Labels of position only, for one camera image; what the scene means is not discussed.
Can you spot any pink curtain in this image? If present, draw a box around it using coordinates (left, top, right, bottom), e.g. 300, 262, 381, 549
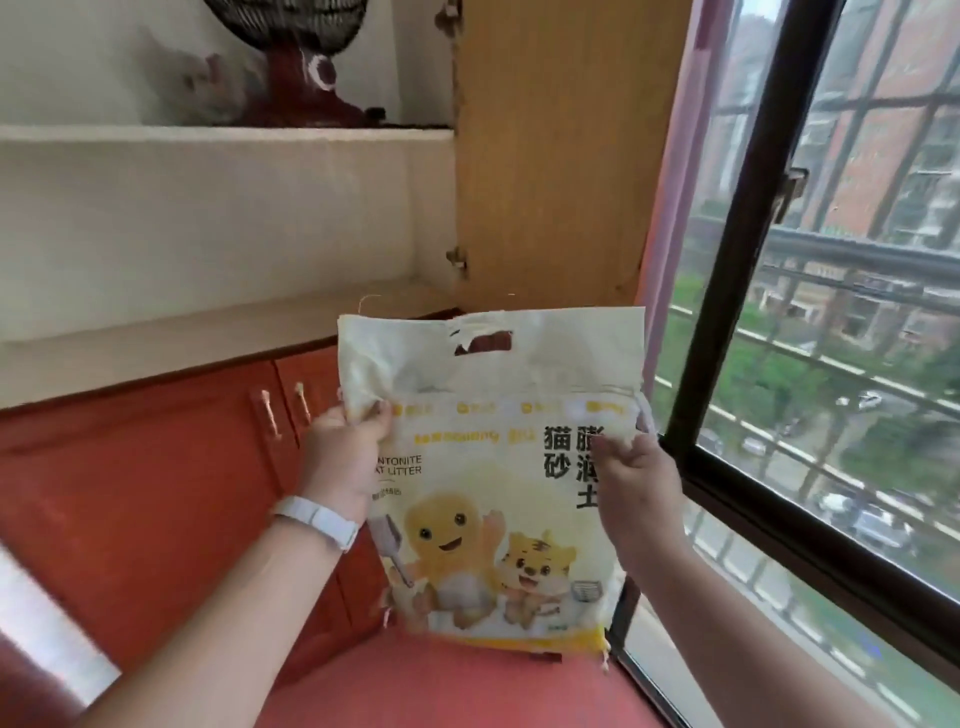
637, 0, 725, 384

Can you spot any dark window frame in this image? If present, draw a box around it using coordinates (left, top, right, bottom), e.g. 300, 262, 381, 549
607, 0, 960, 728

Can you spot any dark red table fan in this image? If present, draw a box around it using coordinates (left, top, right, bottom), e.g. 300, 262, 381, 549
201, 0, 387, 127

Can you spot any wooden cabinet door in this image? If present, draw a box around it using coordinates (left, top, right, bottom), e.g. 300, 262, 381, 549
447, 0, 695, 310

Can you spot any metal window security grille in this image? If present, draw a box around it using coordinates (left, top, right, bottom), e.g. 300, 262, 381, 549
660, 75, 960, 728

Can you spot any person's left forearm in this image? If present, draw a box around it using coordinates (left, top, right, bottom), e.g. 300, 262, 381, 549
75, 513, 354, 728

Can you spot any person's right forearm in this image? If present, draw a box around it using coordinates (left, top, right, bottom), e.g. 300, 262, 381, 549
626, 525, 894, 728

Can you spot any red cabinet door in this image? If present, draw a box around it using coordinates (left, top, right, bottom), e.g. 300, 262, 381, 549
273, 341, 399, 646
0, 361, 354, 684

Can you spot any white wristband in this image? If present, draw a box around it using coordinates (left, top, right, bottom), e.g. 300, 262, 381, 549
270, 495, 361, 554

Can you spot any window latch handle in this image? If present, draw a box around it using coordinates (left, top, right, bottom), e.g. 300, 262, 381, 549
774, 166, 810, 226

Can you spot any person's left hand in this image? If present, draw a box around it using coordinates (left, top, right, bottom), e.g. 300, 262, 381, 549
295, 400, 395, 534

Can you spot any cream yellow cat litter bag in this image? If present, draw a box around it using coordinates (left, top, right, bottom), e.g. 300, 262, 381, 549
336, 306, 660, 676

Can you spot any person's right hand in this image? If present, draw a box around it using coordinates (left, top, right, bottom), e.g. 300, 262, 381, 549
597, 430, 687, 567

